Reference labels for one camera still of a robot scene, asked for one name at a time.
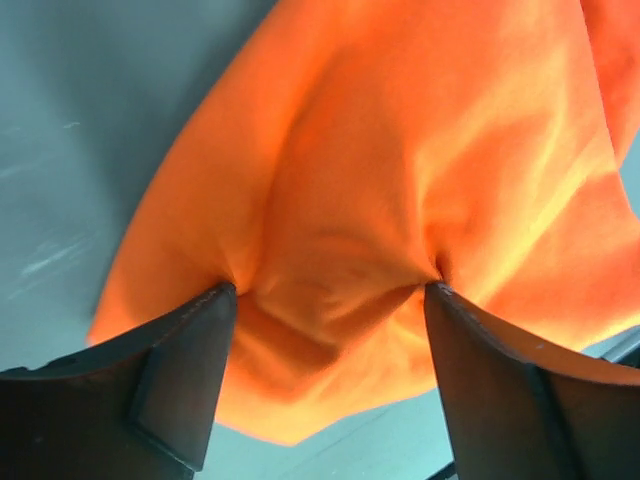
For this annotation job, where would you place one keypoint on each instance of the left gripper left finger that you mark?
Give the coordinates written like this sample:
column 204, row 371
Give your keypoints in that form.
column 138, row 406

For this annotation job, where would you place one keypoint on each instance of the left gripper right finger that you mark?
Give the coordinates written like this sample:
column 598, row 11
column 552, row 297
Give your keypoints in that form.
column 520, row 407

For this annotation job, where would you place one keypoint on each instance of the orange t-shirt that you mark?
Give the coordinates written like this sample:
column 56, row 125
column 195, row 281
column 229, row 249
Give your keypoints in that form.
column 354, row 151

